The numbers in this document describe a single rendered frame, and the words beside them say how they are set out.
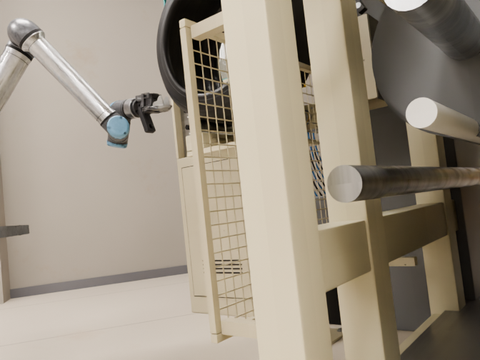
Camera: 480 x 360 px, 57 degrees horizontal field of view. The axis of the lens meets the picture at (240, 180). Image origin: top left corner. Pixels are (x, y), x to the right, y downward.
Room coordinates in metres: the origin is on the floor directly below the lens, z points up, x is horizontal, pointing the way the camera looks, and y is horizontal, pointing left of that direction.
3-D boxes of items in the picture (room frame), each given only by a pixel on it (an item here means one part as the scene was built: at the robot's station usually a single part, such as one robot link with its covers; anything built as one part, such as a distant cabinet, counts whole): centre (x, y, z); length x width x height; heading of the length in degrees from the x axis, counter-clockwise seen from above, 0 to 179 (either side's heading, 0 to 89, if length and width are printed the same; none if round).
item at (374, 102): (1.62, -0.50, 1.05); 0.20 x 0.15 x 0.30; 142
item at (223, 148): (1.68, -0.07, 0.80); 0.37 x 0.36 x 0.02; 52
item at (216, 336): (1.30, -0.19, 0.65); 0.90 x 0.02 x 0.70; 142
